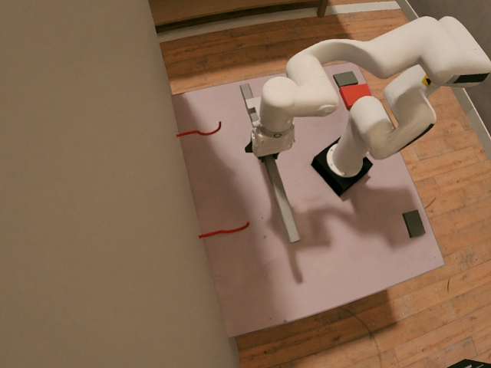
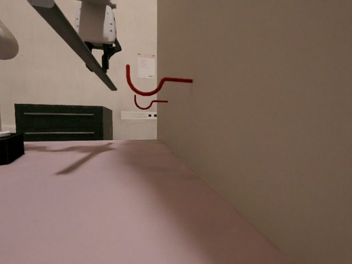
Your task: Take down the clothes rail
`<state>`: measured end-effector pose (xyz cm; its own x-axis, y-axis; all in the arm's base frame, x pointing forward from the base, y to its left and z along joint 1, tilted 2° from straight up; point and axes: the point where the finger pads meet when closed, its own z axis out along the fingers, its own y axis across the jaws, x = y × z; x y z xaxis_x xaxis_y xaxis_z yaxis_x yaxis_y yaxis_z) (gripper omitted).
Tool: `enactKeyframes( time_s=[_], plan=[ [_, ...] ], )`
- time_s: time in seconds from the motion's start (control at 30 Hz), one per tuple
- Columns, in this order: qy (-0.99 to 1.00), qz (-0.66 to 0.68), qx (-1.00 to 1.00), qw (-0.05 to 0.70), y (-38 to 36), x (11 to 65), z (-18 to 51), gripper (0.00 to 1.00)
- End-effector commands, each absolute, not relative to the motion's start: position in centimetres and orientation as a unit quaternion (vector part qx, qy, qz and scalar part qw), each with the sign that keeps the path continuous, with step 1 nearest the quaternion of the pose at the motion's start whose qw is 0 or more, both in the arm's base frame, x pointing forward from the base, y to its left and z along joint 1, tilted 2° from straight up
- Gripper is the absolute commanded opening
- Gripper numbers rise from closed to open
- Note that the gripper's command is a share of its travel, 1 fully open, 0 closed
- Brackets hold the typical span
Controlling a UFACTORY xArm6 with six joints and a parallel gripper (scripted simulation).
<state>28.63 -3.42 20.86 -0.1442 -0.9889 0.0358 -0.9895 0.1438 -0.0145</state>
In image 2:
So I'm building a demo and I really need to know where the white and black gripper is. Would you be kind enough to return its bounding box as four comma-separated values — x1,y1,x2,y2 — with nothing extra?
75,1,122,73

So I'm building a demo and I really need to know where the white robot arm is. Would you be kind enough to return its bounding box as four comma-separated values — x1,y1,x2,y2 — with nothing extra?
0,0,117,137

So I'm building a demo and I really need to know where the brown wall panel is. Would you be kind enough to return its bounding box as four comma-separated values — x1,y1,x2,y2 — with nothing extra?
157,0,352,264

